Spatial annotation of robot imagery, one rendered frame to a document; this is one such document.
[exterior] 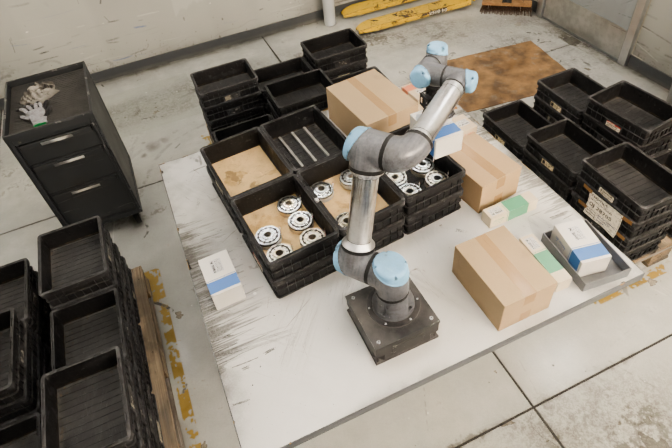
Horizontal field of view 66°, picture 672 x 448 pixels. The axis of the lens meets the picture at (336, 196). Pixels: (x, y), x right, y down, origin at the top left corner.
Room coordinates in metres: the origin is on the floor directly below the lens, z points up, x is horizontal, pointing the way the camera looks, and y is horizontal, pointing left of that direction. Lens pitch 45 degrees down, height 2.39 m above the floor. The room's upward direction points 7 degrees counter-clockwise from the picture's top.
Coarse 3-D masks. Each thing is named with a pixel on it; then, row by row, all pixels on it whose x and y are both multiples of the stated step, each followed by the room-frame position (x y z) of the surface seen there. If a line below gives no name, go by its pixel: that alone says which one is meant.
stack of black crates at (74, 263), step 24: (96, 216) 1.87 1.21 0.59; (48, 240) 1.78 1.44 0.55; (72, 240) 1.81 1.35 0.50; (96, 240) 1.80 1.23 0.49; (48, 264) 1.65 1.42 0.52; (72, 264) 1.66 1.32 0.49; (96, 264) 1.64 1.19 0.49; (120, 264) 1.73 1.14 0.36; (48, 288) 1.50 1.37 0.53; (72, 288) 1.46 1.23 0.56; (96, 288) 1.49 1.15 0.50; (120, 288) 1.56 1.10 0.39
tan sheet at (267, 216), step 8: (264, 208) 1.55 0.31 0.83; (272, 208) 1.54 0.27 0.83; (304, 208) 1.52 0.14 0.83; (248, 216) 1.51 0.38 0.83; (256, 216) 1.51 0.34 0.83; (264, 216) 1.50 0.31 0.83; (272, 216) 1.50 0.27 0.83; (280, 216) 1.49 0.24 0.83; (248, 224) 1.47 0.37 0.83; (256, 224) 1.46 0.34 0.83; (264, 224) 1.46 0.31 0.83; (272, 224) 1.45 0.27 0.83; (280, 224) 1.45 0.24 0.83; (288, 232) 1.40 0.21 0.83; (288, 240) 1.36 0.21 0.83; (296, 240) 1.35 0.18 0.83; (296, 248) 1.31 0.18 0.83
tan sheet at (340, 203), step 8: (336, 176) 1.70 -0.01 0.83; (336, 184) 1.65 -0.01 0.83; (336, 192) 1.60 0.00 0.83; (344, 192) 1.59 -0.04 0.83; (336, 200) 1.55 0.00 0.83; (344, 200) 1.54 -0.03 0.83; (376, 200) 1.52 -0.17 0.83; (328, 208) 1.51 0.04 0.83; (336, 208) 1.50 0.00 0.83; (344, 208) 1.49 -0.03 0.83; (376, 208) 1.47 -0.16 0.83
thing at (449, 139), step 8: (416, 112) 1.69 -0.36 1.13; (416, 120) 1.64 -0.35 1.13; (448, 120) 1.61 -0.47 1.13; (448, 128) 1.56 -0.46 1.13; (456, 128) 1.56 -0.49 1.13; (440, 136) 1.52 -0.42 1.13; (448, 136) 1.52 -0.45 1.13; (456, 136) 1.52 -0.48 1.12; (440, 144) 1.50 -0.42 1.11; (448, 144) 1.51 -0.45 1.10; (456, 144) 1.52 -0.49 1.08; (432, 152) 1.51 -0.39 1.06; (440, 152) 1.50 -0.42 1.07; (448, 152) 1.51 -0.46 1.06
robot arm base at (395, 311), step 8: (376, 296) 1.01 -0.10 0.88; (408, 296) 1.00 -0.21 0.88; (376, 304) 1.00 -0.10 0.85; (384, 304) 0.98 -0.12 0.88; (392, 304) 0.97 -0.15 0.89; (400, 304) 0.97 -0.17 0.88; (408, 304) 0.99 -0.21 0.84; (376, 312) 0.98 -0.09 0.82; (384, 312) 0.98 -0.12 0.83; (392, 312) 0.96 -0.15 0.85; (400, 312) 0.96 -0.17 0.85; (408, 312) 0.96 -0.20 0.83; (392, 320) 0.95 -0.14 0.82; (400, 320) 0.95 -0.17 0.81
